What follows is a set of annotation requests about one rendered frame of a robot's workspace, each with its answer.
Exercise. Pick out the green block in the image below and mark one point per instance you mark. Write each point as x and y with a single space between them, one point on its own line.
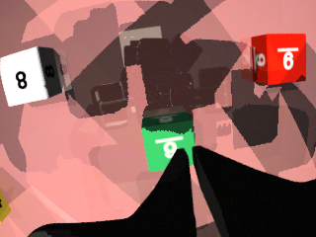
163 135

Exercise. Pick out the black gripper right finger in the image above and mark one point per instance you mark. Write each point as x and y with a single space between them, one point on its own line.
246 202

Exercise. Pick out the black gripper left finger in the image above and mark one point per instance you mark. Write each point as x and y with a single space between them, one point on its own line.
167 212

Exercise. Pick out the yellow block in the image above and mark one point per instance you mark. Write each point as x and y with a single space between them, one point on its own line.
4 208

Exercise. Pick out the red digit block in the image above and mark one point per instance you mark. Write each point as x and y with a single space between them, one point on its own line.
279 58

